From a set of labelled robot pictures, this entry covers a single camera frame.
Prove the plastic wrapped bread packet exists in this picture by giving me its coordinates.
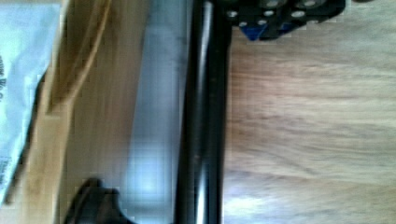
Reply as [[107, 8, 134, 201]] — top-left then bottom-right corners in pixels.
[[0, 3, 61, 200]]

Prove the black gripper finger with screws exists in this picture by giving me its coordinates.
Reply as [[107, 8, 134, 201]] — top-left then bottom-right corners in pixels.
[[215, 0, 347, 41]]

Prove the wooden cutting board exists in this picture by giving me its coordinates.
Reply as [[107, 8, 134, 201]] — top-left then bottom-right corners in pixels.
[[223, 0, 396, 224]]

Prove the wooden drawer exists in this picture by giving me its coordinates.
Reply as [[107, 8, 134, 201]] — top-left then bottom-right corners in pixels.
[[1, 0, 231, 224]]

